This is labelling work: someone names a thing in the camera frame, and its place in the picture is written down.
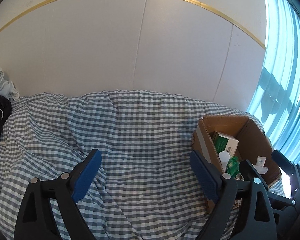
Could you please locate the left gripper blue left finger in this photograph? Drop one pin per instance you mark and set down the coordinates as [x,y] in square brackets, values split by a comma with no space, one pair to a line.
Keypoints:
[35,218]

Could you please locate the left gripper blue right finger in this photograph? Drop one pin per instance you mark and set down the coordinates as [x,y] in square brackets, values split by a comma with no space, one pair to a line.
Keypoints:
[223,190]

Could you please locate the green snack packet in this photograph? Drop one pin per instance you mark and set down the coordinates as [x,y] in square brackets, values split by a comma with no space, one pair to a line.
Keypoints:
[233,166]

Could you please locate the white green medicine box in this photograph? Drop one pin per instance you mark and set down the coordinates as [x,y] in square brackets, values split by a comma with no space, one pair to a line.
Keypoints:
[224,142]

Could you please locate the dental floss pick jar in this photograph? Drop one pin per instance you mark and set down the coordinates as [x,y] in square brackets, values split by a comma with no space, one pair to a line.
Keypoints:
[224,158]

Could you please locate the white purple cream tube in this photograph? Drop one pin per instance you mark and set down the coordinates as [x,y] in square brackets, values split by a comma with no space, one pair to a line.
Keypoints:
[260,165]

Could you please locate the cardboard box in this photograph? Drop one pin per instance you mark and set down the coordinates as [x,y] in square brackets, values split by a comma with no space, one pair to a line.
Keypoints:
[238,135]

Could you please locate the grey checkered cloth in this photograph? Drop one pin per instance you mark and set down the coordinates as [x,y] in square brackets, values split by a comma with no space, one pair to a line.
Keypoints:
[145,187]

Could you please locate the blue striped curtain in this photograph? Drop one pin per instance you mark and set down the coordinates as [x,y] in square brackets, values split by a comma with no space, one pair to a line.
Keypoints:
[276,100]

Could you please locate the white clothes pile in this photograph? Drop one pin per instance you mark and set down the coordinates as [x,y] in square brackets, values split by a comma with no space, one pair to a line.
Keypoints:
[7,88]

